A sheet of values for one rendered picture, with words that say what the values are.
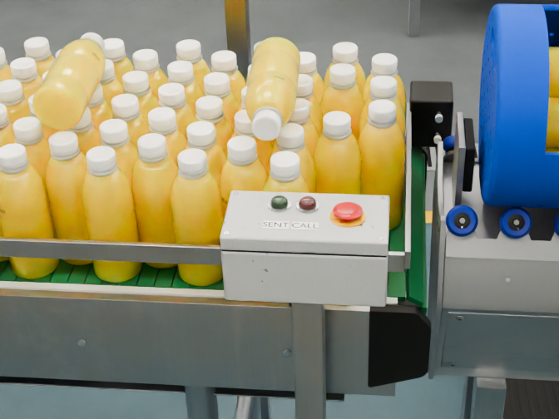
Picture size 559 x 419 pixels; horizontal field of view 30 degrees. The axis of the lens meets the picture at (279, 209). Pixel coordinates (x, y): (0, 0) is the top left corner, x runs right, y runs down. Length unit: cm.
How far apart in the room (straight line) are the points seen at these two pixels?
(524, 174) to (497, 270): 18
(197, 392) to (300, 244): 43
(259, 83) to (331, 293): 32
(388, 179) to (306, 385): 32
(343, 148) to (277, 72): 14
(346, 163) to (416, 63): 252
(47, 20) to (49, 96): 304
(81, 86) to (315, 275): 44
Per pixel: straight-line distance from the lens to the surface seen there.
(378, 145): 149
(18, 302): 154
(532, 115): 138
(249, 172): 141
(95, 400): 263
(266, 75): 144
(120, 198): 143
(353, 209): 126
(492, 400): 175
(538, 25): 143
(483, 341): 164
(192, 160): 138
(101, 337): 154
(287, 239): 123
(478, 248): 152
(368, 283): 126
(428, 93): 173
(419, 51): 406
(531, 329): 161
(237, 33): 186
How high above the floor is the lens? 184
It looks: 36 degrees down
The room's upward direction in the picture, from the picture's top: 2 degrees counter-clockwise
